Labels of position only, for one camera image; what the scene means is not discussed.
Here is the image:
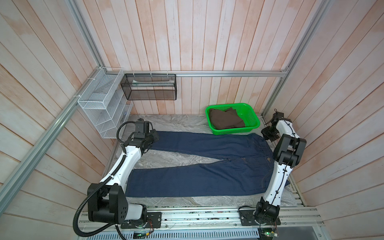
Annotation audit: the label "dark blue denim jeans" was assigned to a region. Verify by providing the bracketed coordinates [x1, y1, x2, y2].
[126, 131, 274, 198]

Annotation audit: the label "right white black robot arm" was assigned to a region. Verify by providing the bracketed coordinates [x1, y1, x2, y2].
[253, 117, 307, 225]

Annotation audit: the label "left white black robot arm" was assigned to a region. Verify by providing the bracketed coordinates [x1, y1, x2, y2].
[87, 130, 160, 225]

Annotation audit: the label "folded dark brown trousers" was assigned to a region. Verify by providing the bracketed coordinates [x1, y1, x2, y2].
[209, 108, 246, 130]

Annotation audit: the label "green perforated plastic basket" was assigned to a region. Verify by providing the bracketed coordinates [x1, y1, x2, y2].
[205, 103, 261, 135]

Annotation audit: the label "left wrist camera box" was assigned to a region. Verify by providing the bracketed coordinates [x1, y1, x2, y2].
[135, 119, 150, 135]

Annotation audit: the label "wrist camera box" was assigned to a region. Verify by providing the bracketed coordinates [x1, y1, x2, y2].
[135, 119, 150, 135]
[272, 112, 285, 122]

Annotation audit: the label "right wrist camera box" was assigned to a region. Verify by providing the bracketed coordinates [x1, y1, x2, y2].
[272, 112, 285, 122]

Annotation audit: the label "black mesh wall basket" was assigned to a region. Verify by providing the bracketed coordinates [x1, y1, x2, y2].
[121, 73, 178, 101]

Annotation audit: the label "horizontal aluminium wall rail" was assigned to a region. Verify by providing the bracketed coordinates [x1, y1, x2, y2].
[122, 70, 288, 78]

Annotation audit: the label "white wire mesh shelf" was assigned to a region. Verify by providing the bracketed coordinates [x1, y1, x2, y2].
[78, 67, 133, 139]

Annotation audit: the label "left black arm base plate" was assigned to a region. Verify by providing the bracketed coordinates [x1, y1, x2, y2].
[121, 212, 162, 230]

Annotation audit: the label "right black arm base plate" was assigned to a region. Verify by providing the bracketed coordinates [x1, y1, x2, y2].
[238, 206, 281, 226]

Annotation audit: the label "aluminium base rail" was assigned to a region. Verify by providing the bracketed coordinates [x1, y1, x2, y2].
[92, 207, 329, 240]

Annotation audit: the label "black corrugated cable hose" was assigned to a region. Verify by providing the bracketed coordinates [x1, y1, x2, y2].
[72, 121, 142, 240]

